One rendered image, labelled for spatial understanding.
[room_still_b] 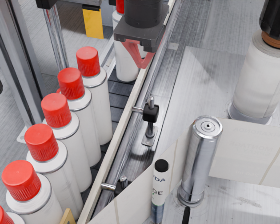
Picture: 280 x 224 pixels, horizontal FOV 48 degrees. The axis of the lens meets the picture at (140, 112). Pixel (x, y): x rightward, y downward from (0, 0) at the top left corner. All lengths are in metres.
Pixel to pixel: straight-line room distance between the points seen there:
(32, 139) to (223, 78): 0.50
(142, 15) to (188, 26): 0.54
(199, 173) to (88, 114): 0.18
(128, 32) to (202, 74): 0.32
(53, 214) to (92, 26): 0.29
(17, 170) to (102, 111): 0.22
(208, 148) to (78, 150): 0.18
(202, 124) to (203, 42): 0.56
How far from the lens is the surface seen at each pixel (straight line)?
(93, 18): 0.52
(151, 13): 0.47
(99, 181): 0.52
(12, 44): 0.53
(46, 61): 0.89
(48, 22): 0.53
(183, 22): 1.02
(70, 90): 0.44
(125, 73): 0.70
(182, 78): 0.74
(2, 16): 0.51
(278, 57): 0.54
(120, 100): 0.68
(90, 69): 0.47
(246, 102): 0.62
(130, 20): 0.48
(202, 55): 0.81
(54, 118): 0.41
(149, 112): 0.60
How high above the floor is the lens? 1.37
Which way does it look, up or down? 48 degrees down
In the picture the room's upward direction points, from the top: straight up
